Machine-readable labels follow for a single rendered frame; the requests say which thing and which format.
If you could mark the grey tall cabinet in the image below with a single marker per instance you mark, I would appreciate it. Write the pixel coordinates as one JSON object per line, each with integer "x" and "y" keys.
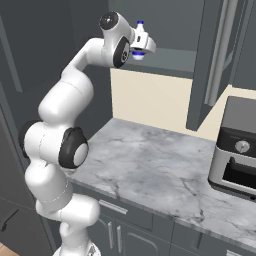
{"x": 36, "y": 46}

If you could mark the grey drawer front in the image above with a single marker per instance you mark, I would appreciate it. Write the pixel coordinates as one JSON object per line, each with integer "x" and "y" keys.
{"x": 200, "y": 238}
{"x": 140, "y": 215}

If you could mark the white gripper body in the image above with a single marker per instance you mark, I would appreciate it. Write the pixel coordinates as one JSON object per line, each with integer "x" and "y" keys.
{"x": 148, "y": 42}

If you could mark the grey base cabinet door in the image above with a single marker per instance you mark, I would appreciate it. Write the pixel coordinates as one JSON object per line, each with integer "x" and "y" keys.
{"x": 143, "y": 241}
{"x": 102, "y": 238}

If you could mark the grey open cabinet door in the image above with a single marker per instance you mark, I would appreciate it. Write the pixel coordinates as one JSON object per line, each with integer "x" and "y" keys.
{"x": 197, "y": 86}

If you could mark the grey closed wall cabinet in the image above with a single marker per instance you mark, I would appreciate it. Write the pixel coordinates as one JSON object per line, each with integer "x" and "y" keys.
{"x": 247, "y": 50}

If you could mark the grey open wall cabinet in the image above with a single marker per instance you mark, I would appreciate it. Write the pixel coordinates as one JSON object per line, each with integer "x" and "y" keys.
{"x": 166, "y": 60}

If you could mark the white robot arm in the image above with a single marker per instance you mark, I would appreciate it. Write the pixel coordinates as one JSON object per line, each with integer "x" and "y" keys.
{"x": 63, "y": 100}

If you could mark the silver and black toaster oven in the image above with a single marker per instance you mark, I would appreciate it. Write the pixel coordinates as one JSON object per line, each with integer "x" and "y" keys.
{"x": 238, "y": 115}

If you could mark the water bottle with blue cap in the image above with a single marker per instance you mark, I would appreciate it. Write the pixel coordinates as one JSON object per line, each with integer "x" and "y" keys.
{"x": 137, "y": 55}

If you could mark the silver toaster oven knob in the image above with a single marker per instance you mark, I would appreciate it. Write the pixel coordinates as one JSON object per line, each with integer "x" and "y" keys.
{"x": 242, "y": 146}

